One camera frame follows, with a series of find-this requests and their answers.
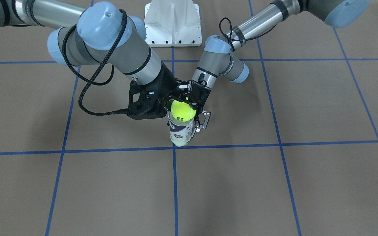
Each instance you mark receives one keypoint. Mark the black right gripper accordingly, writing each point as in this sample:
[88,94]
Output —
[167,79]

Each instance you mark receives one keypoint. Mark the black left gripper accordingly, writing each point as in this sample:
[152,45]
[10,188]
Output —
[199,92]

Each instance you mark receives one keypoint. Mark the Wilson tennis ball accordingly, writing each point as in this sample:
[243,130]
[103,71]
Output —
[182,111]

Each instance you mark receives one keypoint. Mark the clear tennis ball can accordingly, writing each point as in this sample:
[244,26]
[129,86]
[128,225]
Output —
[180,131]

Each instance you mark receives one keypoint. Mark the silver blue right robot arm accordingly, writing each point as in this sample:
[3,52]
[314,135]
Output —
[94,42]

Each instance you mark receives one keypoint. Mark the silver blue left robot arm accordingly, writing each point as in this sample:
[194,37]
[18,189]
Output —
[218,58]

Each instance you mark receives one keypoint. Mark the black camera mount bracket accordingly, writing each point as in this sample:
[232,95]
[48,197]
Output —
[144,101]

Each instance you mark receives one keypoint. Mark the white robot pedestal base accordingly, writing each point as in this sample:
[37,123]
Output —
[172,23]

